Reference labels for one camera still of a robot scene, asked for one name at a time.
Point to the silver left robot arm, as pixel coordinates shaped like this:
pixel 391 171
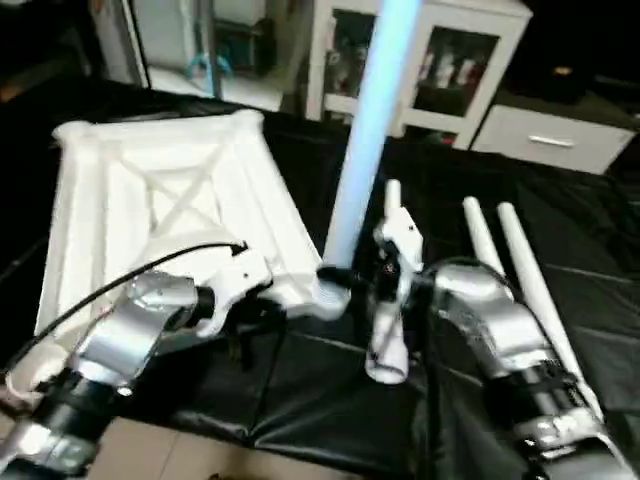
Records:
pixel 120 345

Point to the black table mat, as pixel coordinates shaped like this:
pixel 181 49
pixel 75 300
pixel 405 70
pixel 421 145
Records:
pixel 320 400

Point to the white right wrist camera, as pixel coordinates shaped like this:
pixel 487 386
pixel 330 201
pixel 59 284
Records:
pixel 402 240

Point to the white drawer unit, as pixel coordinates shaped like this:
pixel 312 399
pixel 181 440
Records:
pixel 555 140

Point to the black case with yellow label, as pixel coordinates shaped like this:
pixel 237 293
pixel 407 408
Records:
pixel 565 60

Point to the turquoise plastic stand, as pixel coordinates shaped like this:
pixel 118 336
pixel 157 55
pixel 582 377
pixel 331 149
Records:
pixel 212 68

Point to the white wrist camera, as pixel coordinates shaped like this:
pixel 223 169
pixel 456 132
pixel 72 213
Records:
pixel 238 280
pixel 402 240

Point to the white glass door cabinet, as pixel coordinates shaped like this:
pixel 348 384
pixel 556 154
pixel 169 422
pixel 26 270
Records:
pixel 470 70

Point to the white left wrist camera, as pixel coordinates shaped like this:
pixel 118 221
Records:
pixel 238 280

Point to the white plastic table top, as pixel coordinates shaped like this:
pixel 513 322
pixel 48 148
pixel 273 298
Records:
pixel 170 200

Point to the white plastic table leg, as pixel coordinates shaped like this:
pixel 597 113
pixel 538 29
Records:
pixel 370 130
pixel 482 235
pixel 530 275
pixel 388 345

